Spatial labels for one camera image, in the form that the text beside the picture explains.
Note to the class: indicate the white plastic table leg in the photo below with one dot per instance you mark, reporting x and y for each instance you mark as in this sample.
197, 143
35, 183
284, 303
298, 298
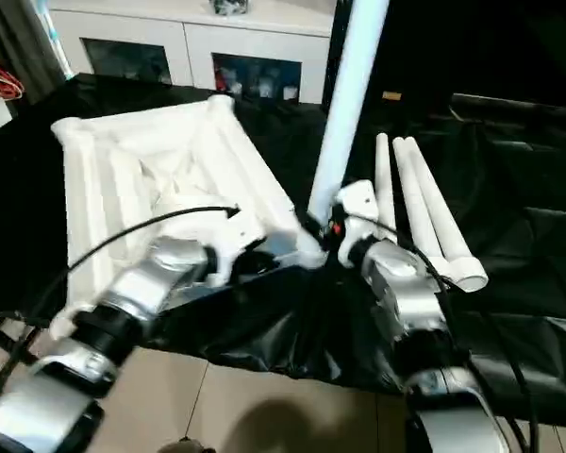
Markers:
445, 222
417, 198
385, 179
344, 118

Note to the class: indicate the white plastic table top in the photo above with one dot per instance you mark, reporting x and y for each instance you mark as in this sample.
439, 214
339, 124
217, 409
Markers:
122, 156

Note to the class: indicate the black plastic mat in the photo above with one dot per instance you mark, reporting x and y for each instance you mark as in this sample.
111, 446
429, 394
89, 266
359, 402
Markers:
500, 189

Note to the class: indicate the red bottle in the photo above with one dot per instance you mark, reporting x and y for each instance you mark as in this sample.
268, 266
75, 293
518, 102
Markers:
221, 78

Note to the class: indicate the large black box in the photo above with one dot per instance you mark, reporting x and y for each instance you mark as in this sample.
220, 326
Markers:
415, 47

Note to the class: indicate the white cabinet with glass doors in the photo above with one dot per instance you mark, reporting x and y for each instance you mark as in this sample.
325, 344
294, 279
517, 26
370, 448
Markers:
188, 38

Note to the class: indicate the black tangled bundle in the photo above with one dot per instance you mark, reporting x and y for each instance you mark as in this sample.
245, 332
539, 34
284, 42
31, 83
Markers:
228, 5

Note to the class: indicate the grey curtain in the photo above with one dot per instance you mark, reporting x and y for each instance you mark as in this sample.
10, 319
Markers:
19, 47

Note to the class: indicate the black folding table frame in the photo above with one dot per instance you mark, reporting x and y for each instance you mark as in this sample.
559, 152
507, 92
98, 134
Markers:
4, 335

